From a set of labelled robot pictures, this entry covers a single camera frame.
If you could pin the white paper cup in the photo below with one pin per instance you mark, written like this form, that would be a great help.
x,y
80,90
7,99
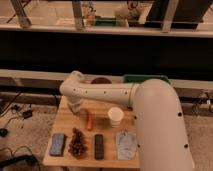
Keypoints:
x,y
115,115

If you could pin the light blue cloth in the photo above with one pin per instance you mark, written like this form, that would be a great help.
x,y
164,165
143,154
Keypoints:
x,y
126,145

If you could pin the black power adapter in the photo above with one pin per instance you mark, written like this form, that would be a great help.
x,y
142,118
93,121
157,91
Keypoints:
x,y
27,114

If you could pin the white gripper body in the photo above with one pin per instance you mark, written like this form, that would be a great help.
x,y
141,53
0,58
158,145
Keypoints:
x,y
74,107

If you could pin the blue sponge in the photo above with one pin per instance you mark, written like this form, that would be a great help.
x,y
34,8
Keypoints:
x,y
57,144

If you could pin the orange carrot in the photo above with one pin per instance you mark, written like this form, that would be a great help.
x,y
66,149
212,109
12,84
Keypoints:
x,y
89,126

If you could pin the purple bowl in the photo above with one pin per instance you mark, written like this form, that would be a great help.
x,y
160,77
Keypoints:
x,y
101,80

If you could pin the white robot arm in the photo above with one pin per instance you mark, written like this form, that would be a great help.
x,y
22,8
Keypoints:
x,y
158,117

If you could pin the black remote control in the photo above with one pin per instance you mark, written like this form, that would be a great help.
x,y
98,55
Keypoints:
x,y
99,147

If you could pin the green plastic tray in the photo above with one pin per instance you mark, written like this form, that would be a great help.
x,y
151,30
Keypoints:
x,y
132,78

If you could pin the bunch of dark grapes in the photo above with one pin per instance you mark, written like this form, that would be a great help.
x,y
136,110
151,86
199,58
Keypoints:
x,y
77,146

